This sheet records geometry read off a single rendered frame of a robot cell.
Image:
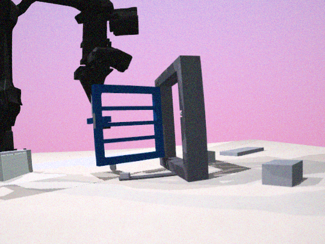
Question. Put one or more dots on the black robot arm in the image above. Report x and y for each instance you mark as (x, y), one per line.
(94, 16)

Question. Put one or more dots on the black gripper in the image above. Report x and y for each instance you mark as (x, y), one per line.
(96, 57)

